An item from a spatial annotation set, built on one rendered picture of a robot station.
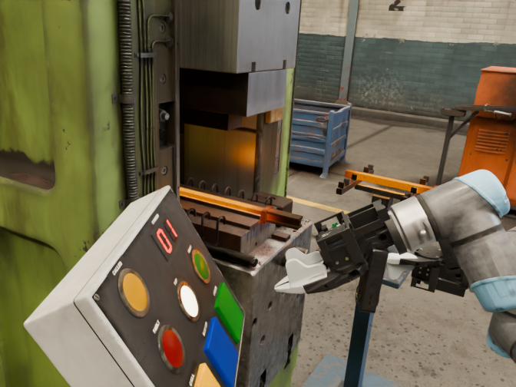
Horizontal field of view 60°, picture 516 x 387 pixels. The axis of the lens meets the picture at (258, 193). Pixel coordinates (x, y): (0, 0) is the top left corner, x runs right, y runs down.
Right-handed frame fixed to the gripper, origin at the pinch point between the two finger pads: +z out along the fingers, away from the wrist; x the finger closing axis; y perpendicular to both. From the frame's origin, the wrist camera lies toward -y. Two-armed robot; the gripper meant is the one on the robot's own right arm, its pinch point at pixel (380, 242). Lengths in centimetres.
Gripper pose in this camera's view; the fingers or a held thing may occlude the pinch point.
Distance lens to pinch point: 110.1
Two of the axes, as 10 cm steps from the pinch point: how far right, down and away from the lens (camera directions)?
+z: -8.8, -2.1, 4.2
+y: -0.6, 9.4, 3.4
